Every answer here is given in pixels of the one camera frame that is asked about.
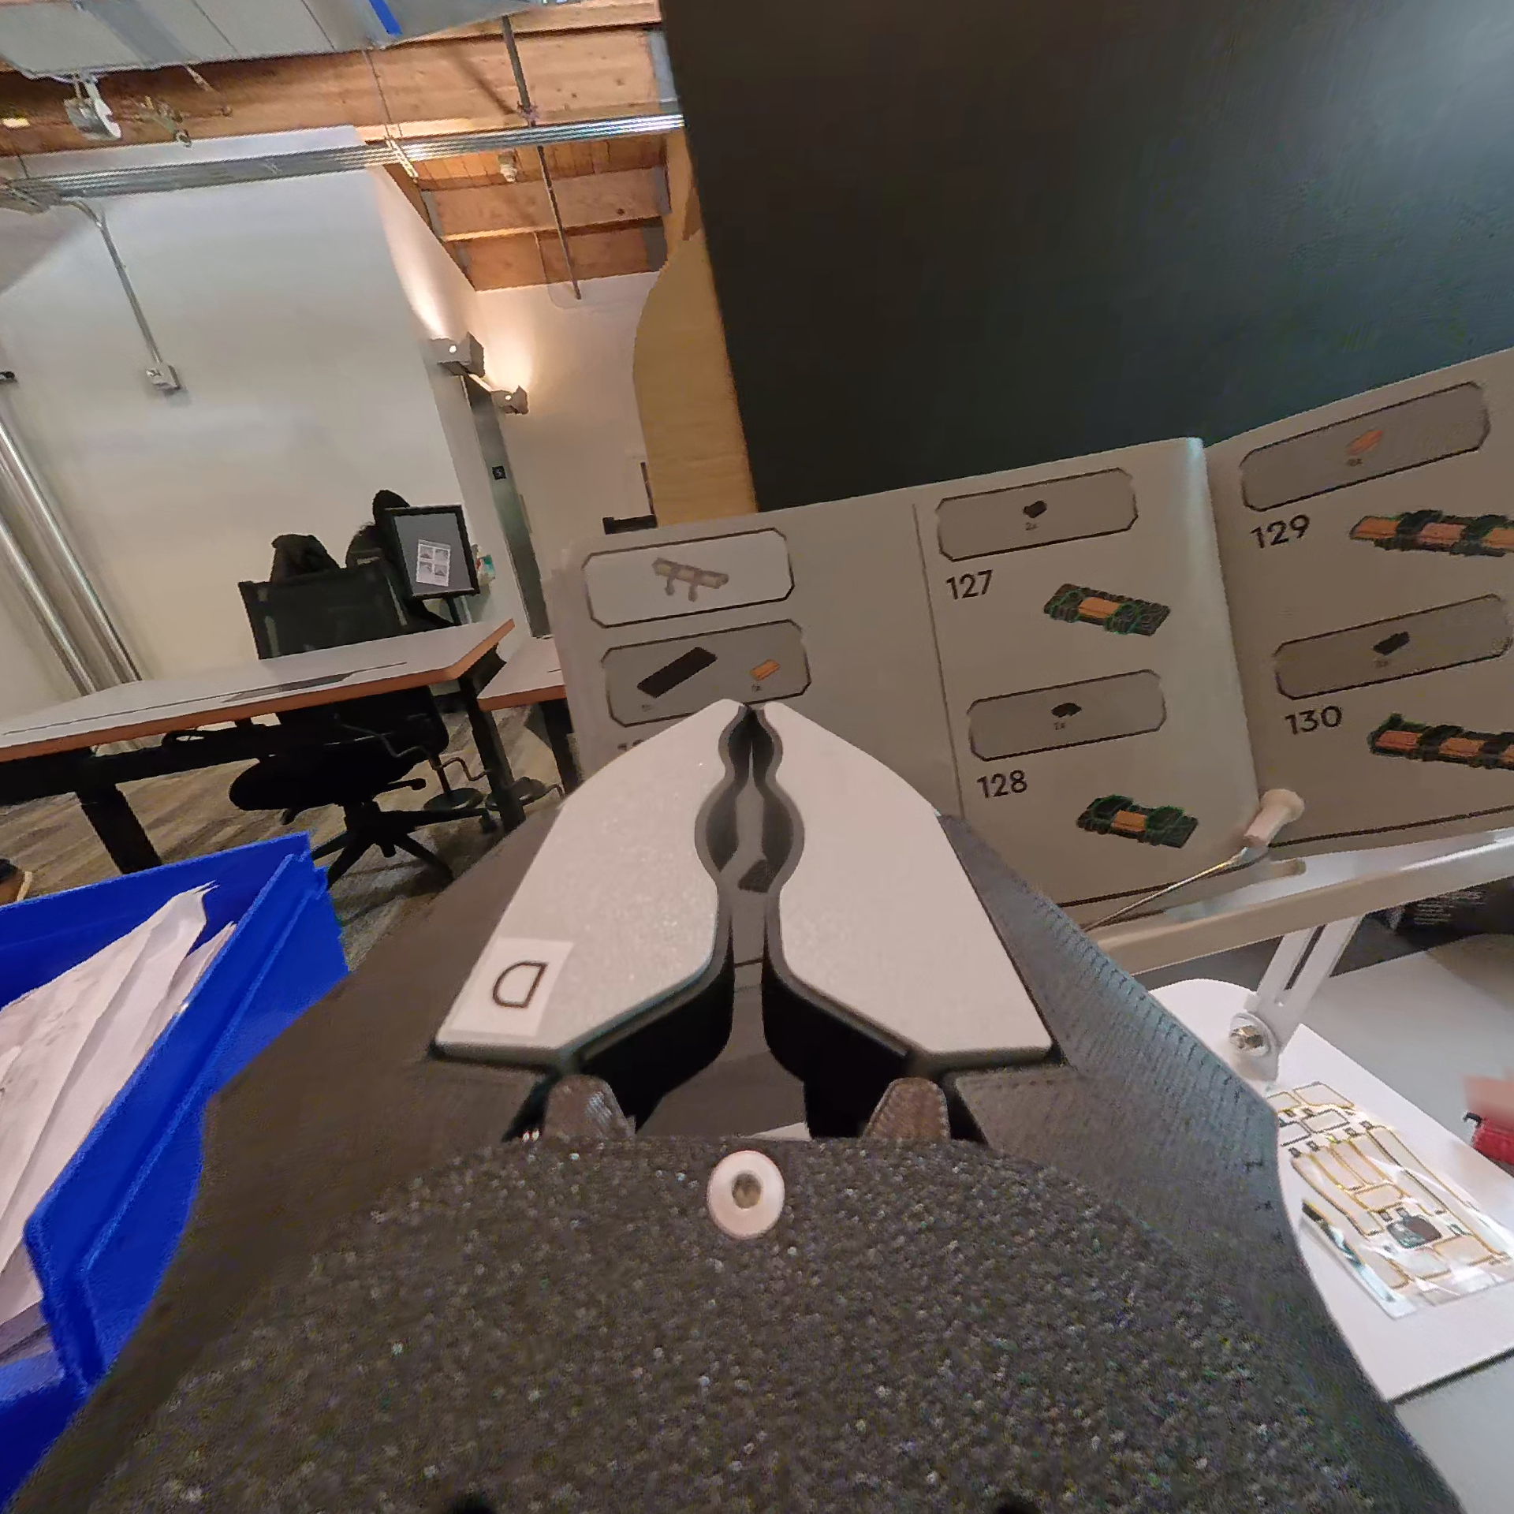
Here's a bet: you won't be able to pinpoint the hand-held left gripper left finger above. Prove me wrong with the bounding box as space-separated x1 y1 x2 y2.
434 697 751 1127

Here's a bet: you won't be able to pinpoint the silver vertical duct pipe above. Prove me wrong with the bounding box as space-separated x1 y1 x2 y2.
0 410 141 702

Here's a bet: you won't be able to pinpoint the sticker sheet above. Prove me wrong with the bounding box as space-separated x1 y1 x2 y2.
1263 1076 1514 1319

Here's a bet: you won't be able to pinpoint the white book stand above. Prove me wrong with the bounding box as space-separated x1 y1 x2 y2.
1079 789 1514 1404

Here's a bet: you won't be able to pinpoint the grey desk brown edge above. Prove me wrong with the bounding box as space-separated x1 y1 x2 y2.
0 615 524 871
476 633 576 800

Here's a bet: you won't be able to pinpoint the white paper sheets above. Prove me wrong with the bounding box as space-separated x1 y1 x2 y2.
0 885 240 1339

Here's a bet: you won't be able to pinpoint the silver air duct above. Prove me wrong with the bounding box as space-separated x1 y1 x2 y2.
0 0 409 77

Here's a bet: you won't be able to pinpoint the lego instruction booklet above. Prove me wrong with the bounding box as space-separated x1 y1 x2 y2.
543 347 1514 936

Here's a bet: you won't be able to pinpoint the black computer monitor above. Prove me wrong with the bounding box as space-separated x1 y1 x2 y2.
375 503 482 601

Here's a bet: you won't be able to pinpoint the black office chair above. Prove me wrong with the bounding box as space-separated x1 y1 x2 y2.
228 559 495 890

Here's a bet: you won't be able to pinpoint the blue plastic bin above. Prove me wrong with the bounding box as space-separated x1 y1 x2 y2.
0 831 352 1483

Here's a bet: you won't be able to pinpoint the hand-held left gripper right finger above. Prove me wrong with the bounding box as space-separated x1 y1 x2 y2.
762 701 1054 1126

